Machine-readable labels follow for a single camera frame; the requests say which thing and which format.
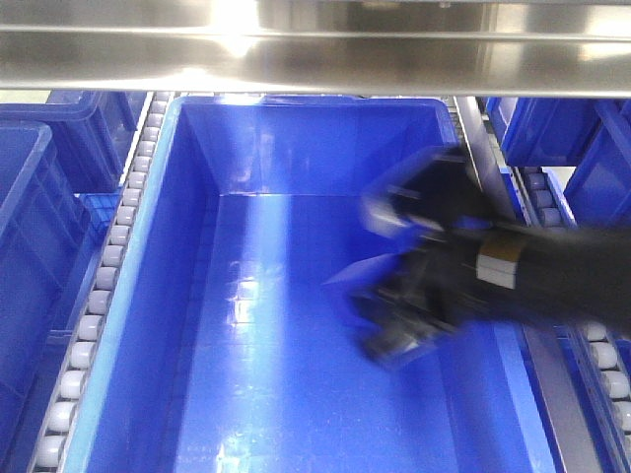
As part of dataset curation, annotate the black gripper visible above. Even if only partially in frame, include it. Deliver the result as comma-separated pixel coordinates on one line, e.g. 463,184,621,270
354,147,498,364

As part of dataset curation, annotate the blue plastic bottle-shaped part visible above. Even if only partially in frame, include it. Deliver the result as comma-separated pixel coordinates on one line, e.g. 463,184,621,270
322,221,489,331

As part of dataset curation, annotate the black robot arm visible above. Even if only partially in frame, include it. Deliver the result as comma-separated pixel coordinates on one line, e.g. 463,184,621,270
352,147,630,364

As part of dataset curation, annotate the steel shelf beam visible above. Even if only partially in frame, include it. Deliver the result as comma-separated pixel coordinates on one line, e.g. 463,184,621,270
1,1,630,98

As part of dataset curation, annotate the blue bin right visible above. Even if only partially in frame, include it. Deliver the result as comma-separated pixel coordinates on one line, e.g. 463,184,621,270
485,97,630,168

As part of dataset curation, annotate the large blue plastic bin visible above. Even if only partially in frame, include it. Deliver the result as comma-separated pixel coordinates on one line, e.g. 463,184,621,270
63,97,556,472

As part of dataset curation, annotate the blue bin left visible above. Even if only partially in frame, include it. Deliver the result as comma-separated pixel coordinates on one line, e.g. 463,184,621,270
1,120,90,463

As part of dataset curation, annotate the white roller track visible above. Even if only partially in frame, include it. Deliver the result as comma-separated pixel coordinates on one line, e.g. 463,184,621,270
27,92,179,472

